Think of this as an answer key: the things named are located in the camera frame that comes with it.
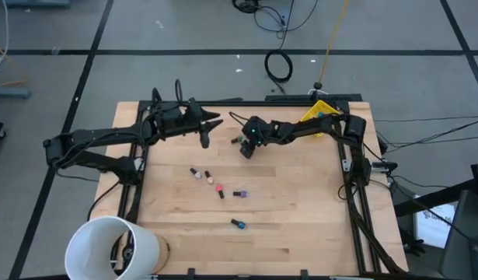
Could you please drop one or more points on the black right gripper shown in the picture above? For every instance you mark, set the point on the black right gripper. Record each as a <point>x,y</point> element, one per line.
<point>258,134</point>

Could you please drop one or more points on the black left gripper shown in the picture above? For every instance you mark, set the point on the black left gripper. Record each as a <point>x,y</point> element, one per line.
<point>172,120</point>

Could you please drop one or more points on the green nail polish bottle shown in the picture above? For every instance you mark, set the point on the green nail polish bottle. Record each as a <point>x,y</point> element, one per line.
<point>239,138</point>

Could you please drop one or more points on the pale pink nail polish bottle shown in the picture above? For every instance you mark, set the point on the pale pink nail polish bottle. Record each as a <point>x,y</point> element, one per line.
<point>196,175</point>

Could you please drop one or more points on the peach nail polish bottle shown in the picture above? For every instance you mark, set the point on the peach nail polish bottle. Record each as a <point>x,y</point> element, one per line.
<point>210,179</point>

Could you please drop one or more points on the lavender nail polish bottle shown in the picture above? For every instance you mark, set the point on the lavender nail polish bottle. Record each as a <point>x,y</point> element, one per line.
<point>243,193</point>

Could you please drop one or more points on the coral red nail polish bottle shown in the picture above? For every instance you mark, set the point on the coral red nail polish bottle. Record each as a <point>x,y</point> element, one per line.
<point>219,187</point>

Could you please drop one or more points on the teal glitter nail polish bottle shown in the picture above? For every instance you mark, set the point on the teal glitter nail polish bottle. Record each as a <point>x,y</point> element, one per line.
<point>241,225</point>

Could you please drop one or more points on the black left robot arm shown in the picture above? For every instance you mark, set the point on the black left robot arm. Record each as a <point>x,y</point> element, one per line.
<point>98,136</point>

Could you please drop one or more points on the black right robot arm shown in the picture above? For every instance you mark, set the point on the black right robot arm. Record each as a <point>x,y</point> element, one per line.
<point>308,126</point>

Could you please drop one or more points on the yellow plastic basket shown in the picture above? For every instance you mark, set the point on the yellow plastic basket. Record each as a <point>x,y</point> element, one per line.
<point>312,113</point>

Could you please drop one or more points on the black round knob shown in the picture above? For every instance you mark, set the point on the black round knob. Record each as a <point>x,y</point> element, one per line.
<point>318,85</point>

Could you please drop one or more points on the black table clamp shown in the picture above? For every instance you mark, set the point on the black table clamp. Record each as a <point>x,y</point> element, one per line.
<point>190,273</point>
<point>304,274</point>

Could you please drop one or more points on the black beam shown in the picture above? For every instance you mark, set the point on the black beam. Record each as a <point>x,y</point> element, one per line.
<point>425,202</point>

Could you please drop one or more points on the black glove-like object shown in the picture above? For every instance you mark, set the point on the black glove-like object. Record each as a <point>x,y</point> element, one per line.
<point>413,246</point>

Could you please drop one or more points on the white printed box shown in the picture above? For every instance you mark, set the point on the white printed box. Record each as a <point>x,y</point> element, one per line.
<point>433,233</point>

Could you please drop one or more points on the grey floor bar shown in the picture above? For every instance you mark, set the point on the grey floor bar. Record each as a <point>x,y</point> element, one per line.
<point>9,92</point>
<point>36,3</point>

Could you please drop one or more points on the black aluminium table frame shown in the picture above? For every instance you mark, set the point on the black aluminium table frame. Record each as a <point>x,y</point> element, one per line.
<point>231,103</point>

